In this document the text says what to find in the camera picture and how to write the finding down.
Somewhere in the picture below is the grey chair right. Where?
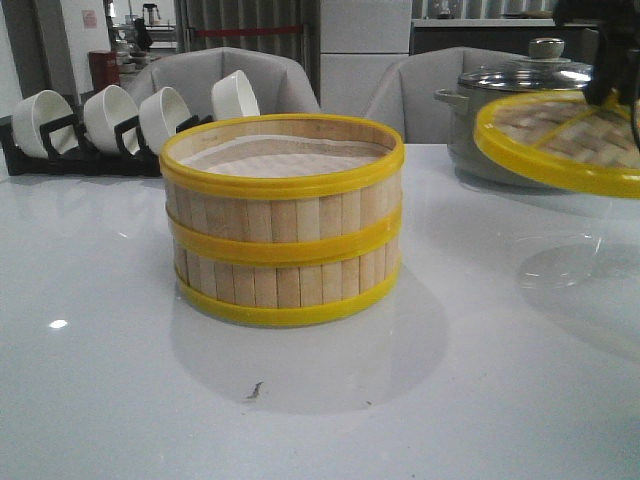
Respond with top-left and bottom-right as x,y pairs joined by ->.
363,47 -> 518,144

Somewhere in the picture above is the grey electric cooking pot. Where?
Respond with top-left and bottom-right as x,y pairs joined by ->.
433,87 -> 551,189

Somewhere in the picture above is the red cylinder bin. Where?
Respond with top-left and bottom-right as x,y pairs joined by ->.
88,50 -> 120,92

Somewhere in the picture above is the grey chair left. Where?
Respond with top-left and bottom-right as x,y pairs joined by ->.
126,47 -> 320,117

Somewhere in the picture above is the white bowl far left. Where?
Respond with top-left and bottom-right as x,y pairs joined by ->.
11,90 -> 73,158

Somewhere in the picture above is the black bowl rack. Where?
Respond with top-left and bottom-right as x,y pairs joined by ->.
0,114 -> 214,178

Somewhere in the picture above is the glass pot lid with knob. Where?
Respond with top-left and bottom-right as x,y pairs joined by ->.
458,37 -> 592,92

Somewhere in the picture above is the white cabinet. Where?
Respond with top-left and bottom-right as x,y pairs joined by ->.
319,1 -> 412,116

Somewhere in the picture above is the bamboo steamer basket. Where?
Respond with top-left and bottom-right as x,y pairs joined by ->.
173,237 -> 401,327
159,113 -> 405,265

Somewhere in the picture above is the grey chair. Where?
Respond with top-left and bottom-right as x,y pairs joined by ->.
126,47 -> 320,117
363,47 -> 518,144

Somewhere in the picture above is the white bowl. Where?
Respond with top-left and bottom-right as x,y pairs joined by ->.
11,90 -> 73,158
83,85 -> 138,155
139,87 -> 192,155
211,70 -> 260,121

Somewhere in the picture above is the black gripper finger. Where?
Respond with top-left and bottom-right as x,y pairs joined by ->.
584,28 -> 625,105

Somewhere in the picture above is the white bowl right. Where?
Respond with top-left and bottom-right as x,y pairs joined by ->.
211,70 -> 260,121

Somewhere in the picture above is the bamboo steamer lid yellow rim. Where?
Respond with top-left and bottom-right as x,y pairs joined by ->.
474,90 -> 639,200

